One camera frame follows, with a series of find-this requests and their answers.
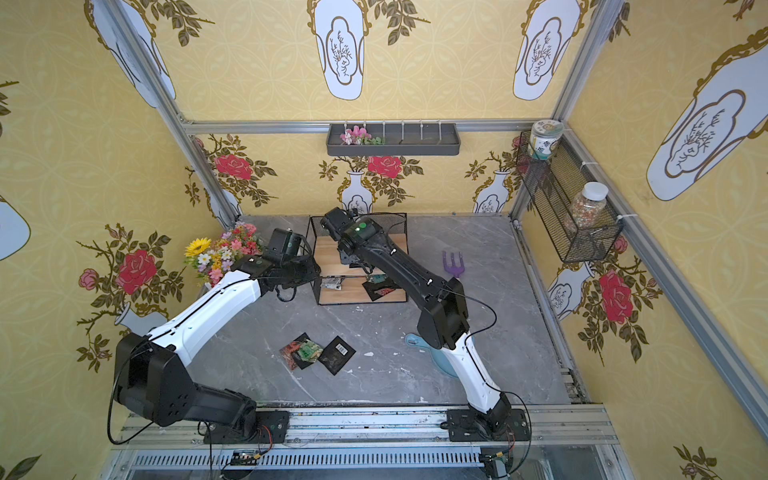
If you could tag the white green lidded jar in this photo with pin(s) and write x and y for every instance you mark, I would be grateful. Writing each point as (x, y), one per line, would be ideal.
(544, 138)

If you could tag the black tea bag with barcode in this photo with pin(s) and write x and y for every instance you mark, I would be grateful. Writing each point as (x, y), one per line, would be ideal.
(336, 355)

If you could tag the colourful flower bouquet in planter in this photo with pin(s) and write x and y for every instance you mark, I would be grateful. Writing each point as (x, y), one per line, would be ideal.
(212, 259)

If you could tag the small circuit board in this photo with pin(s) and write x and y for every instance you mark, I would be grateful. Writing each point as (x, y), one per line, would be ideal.
(495, 466)
(243, 458)

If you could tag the small circuit board right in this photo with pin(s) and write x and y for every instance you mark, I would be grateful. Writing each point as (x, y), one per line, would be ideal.
(495, 466)

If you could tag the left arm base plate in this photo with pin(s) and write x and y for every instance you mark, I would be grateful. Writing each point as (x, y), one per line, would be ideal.
(257, 427)

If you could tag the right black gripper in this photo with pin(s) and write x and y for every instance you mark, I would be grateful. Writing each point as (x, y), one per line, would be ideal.
(372, 282)

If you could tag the black wire wall basket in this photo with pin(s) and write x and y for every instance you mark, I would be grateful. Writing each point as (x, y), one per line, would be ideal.
(549, 188)

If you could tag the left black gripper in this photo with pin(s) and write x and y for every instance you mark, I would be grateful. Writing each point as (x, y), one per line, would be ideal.
(327, 282)

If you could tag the purple garden fork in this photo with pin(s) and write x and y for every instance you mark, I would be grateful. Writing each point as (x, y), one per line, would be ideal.
(453, 263)

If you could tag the light blue dustpan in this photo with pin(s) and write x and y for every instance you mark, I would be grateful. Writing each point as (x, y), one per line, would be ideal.
(439, 359)

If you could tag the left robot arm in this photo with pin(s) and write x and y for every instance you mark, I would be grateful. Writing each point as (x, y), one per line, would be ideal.
(151, 378)

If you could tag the small circuit board left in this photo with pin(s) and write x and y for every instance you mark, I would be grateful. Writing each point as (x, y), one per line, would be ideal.
(243, 458)

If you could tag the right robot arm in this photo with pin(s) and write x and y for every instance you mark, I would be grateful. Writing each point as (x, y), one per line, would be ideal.
(443, 322)

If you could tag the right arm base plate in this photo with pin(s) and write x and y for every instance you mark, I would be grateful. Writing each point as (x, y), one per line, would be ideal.
(467, 425)

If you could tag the red black tea bag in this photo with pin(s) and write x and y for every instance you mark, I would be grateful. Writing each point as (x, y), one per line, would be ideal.
(290, 354)

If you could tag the small pink flowers in tray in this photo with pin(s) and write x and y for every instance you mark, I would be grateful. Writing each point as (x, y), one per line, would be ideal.
(359, 136)

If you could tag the clear jar with candies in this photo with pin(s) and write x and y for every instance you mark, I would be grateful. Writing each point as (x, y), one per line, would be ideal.
(587, 206)

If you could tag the grey wall tray shelf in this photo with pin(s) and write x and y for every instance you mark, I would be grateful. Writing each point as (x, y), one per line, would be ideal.
(403, 138)

